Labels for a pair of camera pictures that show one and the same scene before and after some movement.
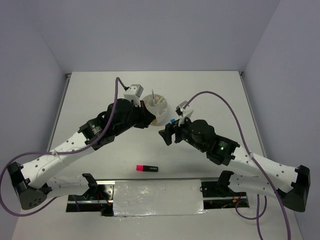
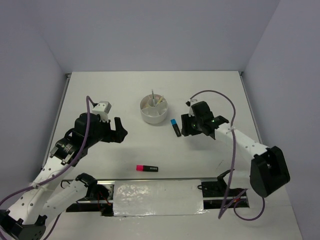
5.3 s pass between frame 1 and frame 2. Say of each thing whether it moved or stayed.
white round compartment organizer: stayed
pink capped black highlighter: stayed
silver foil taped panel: stayed
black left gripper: moved
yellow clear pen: stayed
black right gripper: moved
